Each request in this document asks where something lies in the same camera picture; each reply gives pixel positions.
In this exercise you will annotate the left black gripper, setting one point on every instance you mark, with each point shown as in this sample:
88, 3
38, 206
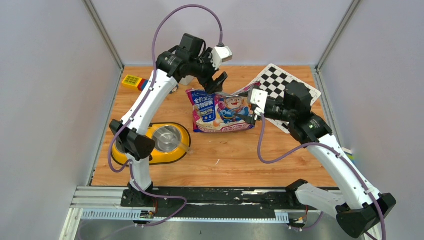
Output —
209, 84

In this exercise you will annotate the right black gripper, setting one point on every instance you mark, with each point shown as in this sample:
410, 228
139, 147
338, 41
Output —
250, 119

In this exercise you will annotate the colourful pet food bag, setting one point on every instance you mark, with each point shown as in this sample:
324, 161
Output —
220, 112

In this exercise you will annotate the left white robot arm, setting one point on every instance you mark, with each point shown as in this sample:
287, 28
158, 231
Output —
190, 58

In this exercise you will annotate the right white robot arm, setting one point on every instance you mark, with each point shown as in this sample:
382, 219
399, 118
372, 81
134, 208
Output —
361, 206

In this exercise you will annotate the yellow double pet bowl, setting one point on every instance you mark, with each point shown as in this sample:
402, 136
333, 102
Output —
161, 143

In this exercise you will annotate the white small box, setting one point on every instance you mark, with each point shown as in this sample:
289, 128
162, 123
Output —
186, 80

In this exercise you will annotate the black white checkerboard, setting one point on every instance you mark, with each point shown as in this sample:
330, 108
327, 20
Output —
274, 80

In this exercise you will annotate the yellow blue red toy block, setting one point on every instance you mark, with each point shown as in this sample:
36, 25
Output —
134, 82

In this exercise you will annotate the stacked coloured blocks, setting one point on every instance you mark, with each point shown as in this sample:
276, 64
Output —
349, 154

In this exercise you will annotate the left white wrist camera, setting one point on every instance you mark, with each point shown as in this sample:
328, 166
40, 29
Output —
220, 54

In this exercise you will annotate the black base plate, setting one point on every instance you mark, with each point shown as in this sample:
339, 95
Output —
215, 202

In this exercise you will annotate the aluminium rail frame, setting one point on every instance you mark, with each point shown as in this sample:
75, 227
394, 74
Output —
96, 214

